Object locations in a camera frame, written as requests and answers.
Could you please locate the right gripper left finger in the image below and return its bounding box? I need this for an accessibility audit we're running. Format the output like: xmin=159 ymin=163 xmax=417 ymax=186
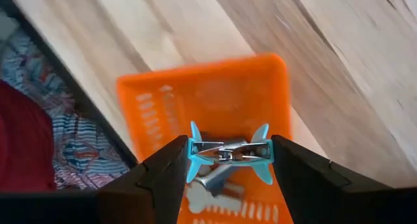
xmin=96 ymin=134 xmax=190 ymax=224

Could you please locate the orange plastic basket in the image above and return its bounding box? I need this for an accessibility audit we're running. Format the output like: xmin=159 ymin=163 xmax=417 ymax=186
xmin=116 ymin=53 xmax=293 ymax=224

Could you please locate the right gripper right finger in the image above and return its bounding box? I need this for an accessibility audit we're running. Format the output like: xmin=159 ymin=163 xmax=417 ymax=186
xmin=271 ymin=134 xmax=389 ymax=224

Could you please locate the teal staple remover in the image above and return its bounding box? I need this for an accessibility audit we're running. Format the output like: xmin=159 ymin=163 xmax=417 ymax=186
xmin=185 ymin=121 xmax=274 ymax=186

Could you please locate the grey staple remover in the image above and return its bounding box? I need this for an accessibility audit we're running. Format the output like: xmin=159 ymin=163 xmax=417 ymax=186
xmin=185 ymin=180 xmax=245 ymax=215

